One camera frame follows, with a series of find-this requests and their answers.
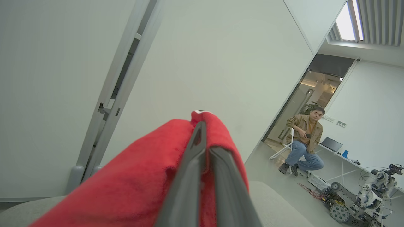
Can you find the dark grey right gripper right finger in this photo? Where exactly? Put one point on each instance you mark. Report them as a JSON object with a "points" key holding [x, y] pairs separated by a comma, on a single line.
{"points": [[232, 195]]}

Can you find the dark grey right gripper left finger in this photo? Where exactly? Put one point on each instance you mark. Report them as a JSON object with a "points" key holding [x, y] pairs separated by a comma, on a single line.
{"points": [[184, 189]]}

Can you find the red and white garment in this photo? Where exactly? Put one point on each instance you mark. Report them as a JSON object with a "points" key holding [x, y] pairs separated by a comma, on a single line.
{"points": [[132, 183]]}

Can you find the white folding chair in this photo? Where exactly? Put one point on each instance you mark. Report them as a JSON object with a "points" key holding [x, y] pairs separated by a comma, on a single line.
{"points": [[285, 146]]}

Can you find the white power strip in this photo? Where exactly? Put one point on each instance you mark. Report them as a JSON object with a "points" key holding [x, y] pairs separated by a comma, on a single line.
{"points": [[318, 182]]}

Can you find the man in tan jacket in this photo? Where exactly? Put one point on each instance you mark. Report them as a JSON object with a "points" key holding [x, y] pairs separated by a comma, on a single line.
{"points": [[304, 138]]}

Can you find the dark open laptop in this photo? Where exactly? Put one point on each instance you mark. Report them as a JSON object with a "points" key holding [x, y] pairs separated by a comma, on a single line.
{"points": [[330, 144]]}

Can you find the white desk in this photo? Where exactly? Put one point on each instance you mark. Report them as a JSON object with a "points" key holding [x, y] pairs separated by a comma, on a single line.
{"points": [[342, 164]]}

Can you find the black metal door latch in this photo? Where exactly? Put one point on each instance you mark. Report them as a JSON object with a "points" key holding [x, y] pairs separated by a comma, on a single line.
{"points": [[101, 107]]}

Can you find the green potted plant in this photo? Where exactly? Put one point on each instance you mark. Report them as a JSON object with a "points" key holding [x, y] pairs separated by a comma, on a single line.
{"points": [[309, 108]]}

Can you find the small blue box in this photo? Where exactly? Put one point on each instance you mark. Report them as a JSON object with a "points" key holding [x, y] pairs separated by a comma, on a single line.
{"points": [[345, 154]]}

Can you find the dark framed glass door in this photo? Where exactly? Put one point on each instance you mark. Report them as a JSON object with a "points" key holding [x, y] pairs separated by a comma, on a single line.
{"points": [[303, 94]]}

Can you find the white grey wheeled robot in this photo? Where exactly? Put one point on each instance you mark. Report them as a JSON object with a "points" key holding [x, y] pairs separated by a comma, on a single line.
{"points": [[363, 198]]}

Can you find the bright ceiling light panel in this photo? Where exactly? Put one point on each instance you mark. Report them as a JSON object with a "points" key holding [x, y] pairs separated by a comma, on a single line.
{"points": [[348, 20]]}

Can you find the grey metal door frame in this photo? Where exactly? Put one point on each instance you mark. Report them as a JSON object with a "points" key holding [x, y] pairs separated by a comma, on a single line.
{"points": [[110, 104]]}

